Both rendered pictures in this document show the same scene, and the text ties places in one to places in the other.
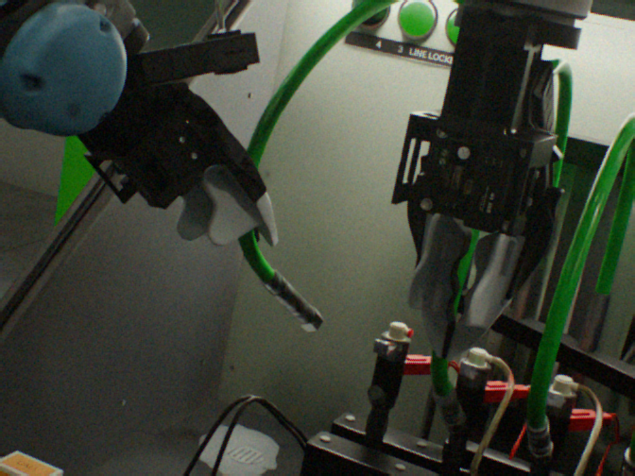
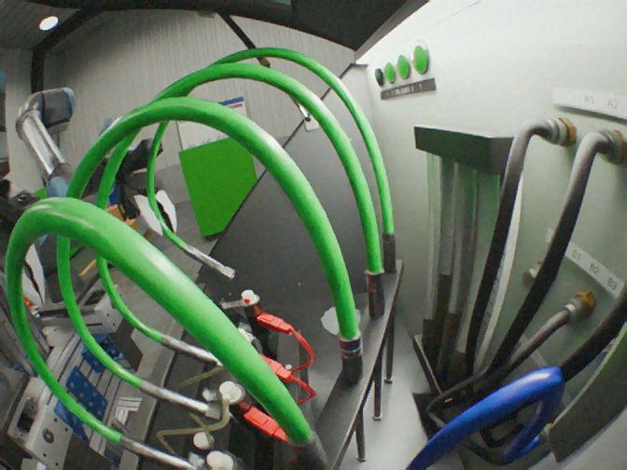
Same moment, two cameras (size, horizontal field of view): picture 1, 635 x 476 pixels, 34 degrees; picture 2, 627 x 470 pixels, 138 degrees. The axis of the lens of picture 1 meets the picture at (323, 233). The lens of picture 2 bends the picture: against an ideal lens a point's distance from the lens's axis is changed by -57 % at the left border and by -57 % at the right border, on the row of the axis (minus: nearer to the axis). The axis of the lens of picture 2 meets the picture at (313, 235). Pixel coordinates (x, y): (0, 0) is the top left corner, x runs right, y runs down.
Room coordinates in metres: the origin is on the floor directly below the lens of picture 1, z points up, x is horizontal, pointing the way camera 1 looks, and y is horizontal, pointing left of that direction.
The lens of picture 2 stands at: (0.92, -0.41, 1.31)
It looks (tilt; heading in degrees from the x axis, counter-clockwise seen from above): 24 degrees down; 69
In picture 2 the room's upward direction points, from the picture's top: 10 degrees counter-clockwise
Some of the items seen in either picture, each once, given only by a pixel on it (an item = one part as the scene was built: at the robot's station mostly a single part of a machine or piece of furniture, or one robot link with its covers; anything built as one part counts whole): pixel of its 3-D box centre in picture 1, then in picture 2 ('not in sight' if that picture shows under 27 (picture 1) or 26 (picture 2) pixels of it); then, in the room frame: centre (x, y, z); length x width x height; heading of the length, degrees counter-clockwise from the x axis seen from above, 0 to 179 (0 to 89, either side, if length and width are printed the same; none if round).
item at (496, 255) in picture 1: (477, 301); (19, 284); (0.59, -0.10, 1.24); 0.06 x 0.03 x 0.09; 158
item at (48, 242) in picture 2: not in sight; (48, 244); (0.34, 0.38, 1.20); 0.13 x 0.12 x 0.14; 55
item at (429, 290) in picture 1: (428, 286); (30, 273); (0.60, -0.07, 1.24); 0.06 x 0.03 x 0.09; 158
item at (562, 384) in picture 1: (561, 394); (231, 395); (0.87, -0.24, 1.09); 0.02 x 0.02 x 0.03
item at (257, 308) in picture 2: (369, 441); (262, 350); (0.92, -0.08, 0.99); 0.05 x 0.03 x 0.21; 158
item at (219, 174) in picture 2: not in sight; (223, 183); (1.22, 3.64, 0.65); 0.95 x 0.86 x 1.30; 172
